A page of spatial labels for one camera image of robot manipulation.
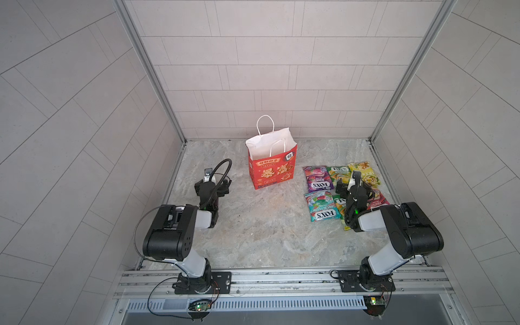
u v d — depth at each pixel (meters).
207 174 0.78
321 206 0.87
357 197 0.68
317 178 0.97
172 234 0.44
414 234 0.45
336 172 0.99
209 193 0.68
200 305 0.64
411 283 0.71
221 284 0.71
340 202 0.88
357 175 0.78
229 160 0.71
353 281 0.71
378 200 0.89
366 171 0.99
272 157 0.79
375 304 0.68
